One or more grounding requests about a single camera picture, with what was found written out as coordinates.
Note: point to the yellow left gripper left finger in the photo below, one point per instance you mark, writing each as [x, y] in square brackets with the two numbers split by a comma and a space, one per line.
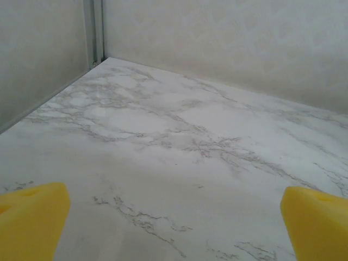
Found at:
[30, 225]

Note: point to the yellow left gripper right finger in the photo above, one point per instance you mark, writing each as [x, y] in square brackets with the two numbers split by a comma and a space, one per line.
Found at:
[318, 231]

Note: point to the aluminium frame post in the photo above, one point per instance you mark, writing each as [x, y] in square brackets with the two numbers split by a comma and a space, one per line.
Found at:
[93, 27]

